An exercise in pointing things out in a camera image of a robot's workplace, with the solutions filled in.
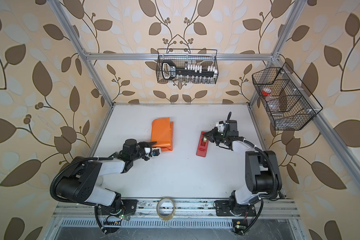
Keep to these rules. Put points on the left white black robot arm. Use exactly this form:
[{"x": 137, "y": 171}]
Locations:
[{"x": 77, "y": 183}]

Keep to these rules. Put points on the side black wire basket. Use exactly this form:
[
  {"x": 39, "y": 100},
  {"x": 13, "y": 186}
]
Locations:
[{"x": 291, "y": 105}]

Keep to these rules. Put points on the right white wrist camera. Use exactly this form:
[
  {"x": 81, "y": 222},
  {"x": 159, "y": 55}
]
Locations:
[{"x": 221, "y": 125}]

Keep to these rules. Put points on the black socket set rail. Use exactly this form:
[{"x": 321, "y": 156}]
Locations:
[{"x": 171, "y": 71}]

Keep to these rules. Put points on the clear tape roll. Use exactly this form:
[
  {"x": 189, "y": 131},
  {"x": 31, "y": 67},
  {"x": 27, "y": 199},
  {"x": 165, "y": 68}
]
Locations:
[{"x": 166, "y": 209}]

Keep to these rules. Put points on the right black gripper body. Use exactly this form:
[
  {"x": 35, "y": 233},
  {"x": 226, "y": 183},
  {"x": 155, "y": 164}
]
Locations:
[{"x": 221, "y": 136}]

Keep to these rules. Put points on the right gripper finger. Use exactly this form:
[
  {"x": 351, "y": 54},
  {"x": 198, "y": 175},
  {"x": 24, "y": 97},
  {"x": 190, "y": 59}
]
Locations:
[
  {"x": 211, "y": 133},
  {"x": 212, "y": 139}
]

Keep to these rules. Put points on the red tape dispenser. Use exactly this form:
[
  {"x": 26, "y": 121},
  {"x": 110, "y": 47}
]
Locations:
[{"x": 202, "y": 147}]

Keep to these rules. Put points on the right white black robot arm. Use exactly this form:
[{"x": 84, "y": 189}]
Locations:
[{"x": 262, "y": 177}]

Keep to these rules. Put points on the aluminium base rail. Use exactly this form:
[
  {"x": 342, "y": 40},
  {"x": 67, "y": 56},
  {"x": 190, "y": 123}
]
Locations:
[{"x": 203, "y": 208}]

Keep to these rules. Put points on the green utility knife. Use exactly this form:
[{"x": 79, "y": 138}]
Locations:
[{"x": 116, "y": 155}]

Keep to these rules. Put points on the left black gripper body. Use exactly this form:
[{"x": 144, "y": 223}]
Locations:
[{"x": 140, "y": 153}]

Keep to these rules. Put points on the yellow orange wrapping paper sheet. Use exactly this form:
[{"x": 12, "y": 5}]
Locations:
[{"x": 162, "y": 134}]

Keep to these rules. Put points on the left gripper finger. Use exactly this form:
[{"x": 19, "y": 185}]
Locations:
[
  {"x": 153, "y": 153},
  {"x": 147, "y": 144}
]

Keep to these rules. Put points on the back black wire basket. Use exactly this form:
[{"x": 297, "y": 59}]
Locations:
[{"x": 204, "y": 57}]

